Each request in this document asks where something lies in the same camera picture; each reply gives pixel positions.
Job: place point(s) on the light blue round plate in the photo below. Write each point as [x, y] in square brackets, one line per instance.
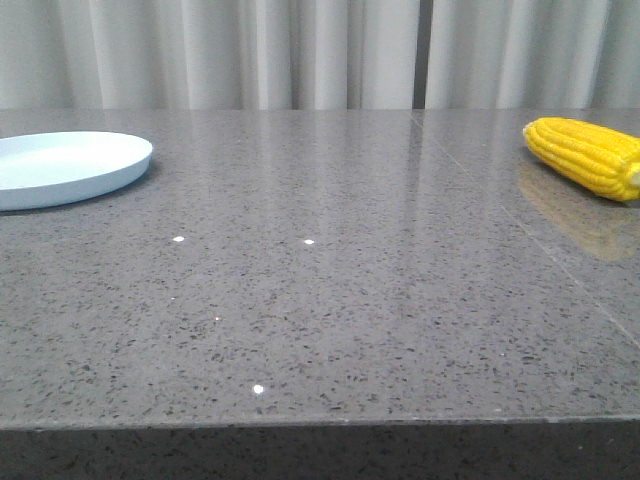
[58, 168]

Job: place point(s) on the white pleated curtain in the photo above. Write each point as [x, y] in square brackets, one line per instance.
[319, 55]

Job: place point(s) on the yellow corn cob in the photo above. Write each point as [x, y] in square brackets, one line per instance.
[602, 160]

